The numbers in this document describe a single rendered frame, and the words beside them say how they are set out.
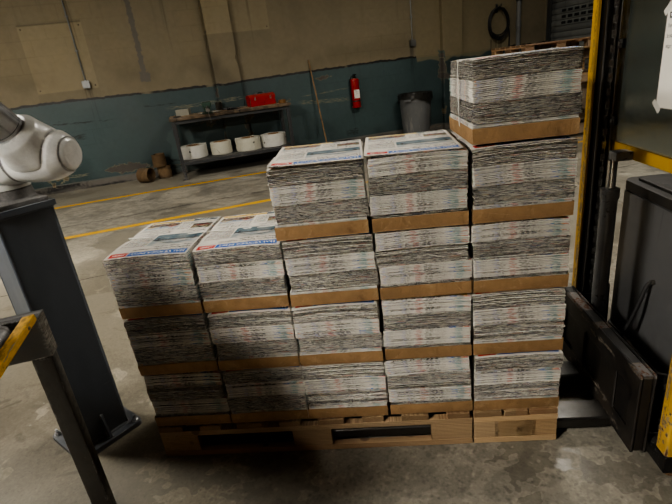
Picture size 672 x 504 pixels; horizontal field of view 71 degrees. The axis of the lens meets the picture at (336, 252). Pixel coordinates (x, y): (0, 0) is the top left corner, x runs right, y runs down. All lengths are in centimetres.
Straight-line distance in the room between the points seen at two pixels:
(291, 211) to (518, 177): 66
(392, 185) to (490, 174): 28
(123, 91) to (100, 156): 106
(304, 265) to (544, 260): 73
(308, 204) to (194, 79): 681
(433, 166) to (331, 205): 31
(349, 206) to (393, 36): 760
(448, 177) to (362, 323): 54
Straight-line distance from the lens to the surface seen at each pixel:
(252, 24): 825
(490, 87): 138
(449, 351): 163
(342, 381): 168
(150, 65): 814
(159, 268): 160
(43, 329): 147
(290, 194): 140
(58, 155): 170
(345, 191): 139
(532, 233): 150
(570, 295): 212
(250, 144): 755
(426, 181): 139
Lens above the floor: 131
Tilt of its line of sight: 21 degrees down
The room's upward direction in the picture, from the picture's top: 7 degrees counter-clockwise
